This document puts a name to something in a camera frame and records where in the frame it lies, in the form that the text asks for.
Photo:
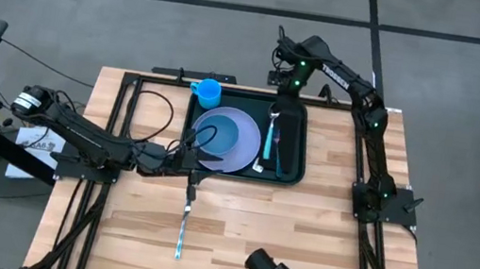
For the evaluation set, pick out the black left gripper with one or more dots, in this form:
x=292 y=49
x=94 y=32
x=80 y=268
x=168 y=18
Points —
x=183 y=164

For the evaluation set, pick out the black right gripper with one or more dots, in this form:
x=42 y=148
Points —
x=297 y=88

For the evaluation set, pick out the black napkin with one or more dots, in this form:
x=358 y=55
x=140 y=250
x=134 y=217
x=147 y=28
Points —
x=290 y=147

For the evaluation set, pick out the lavender round plate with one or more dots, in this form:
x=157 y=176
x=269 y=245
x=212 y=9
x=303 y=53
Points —
x=248 y=145

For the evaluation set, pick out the blue bowl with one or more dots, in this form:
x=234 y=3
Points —
x=223 y=137

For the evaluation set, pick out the white printed label card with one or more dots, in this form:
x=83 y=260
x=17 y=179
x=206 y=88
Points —
x=258 y=166

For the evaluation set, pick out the bright blue cup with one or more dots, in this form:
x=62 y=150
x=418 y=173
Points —
x=209 y=92

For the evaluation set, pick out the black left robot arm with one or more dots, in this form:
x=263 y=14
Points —
x=78 y=134

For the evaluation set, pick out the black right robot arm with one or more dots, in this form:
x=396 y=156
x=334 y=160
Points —
x=339 y=78

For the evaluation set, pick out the dark green serving tray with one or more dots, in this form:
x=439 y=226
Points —
x=254 y=103

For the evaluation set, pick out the black bar at table edge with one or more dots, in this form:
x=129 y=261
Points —
x=201 y=75

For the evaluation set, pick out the white paper sheet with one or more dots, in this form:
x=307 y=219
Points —
x=43 y=143

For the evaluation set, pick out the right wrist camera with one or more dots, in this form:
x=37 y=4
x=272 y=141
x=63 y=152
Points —
x=277 y=78

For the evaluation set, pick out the black triangular bracket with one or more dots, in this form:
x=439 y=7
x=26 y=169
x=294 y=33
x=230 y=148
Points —
x=327 y=95

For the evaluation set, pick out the black table frame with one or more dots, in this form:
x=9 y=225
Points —
x=123 y=98

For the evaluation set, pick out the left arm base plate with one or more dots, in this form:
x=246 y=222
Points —
x=72 y=169

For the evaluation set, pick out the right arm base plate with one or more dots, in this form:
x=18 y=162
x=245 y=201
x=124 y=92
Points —
x=402 y=213

